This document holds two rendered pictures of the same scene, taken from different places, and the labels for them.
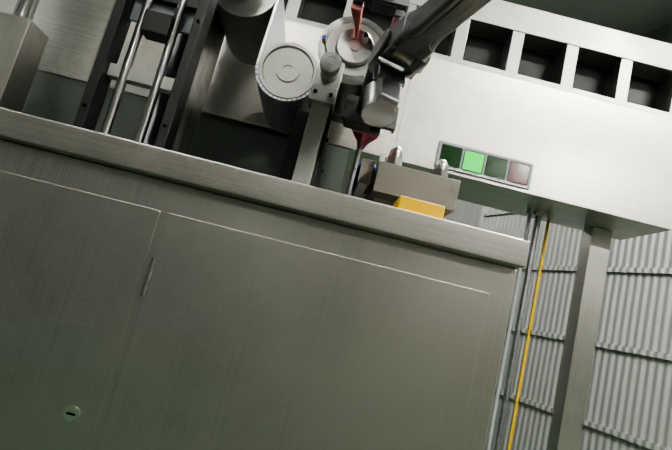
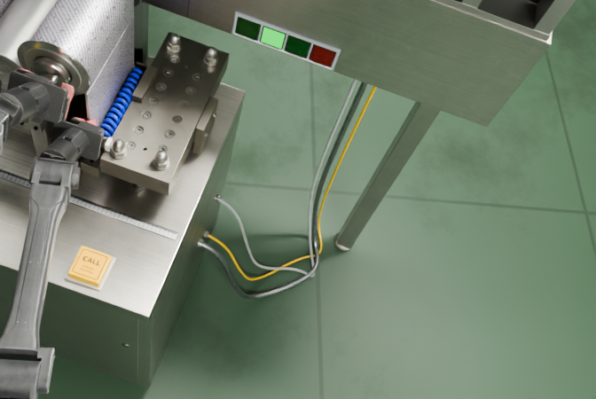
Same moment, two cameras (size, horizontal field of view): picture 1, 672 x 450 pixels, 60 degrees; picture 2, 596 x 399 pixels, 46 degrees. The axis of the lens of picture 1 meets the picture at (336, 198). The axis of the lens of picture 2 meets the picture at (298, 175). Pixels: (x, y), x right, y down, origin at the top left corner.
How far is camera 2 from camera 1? 1.75 m
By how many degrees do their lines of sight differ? 69
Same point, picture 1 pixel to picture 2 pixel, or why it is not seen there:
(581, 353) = (407, 139)
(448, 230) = (97, 301)
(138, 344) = not seen: outside the picture
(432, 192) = (148, 183)
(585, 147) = (406, 45)
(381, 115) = not seen: hidden behind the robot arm
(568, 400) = (389, 160)
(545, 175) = (354, 60)
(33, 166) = not seen: outside the picture
